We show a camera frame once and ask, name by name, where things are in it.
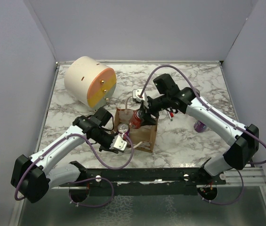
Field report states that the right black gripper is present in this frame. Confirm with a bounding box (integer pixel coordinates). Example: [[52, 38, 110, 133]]
[[139, 93, 171, 124]]

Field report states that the orange red soda can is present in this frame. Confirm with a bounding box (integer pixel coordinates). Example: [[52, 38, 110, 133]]
[[129, 109, 144, 129]]

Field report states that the purple fanta can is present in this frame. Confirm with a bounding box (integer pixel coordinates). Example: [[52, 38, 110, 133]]
[[117, 123, 130, 137], [193, 121, 207, 133]]

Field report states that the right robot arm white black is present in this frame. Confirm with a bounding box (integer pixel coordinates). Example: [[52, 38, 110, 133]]
[[130, 73, 259, 184]]

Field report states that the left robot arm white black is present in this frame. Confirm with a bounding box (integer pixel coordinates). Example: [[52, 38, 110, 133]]
[[11, 107, 127, 203]]

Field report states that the cream cylindrical drawer box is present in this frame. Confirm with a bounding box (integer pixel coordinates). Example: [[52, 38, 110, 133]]
[[64, 56, 117, 110]]

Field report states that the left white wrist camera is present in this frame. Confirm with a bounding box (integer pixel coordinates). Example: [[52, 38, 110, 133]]
[[111, 134, 128, 152]]

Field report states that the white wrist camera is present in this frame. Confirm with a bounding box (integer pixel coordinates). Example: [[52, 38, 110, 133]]
[[132, 89, 148, 108], [111, 134, 128, 152]]

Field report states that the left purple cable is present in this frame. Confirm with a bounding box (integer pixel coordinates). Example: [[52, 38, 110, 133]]
[[14, 133, 134, 201]]

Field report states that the purple cable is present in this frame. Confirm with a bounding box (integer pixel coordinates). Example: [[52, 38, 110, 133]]
[[14, 133, 134, 201], [140, 65, 266, 163]]

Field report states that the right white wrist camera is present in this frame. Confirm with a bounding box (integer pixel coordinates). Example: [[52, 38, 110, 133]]
[[132, 89, 148, 108]]

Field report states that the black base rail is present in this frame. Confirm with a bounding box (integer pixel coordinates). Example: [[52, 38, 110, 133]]
[[70, 161, 226, 196]]

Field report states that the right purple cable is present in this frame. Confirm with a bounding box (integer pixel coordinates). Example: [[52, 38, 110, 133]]
[[140, 65, 266, 163]]

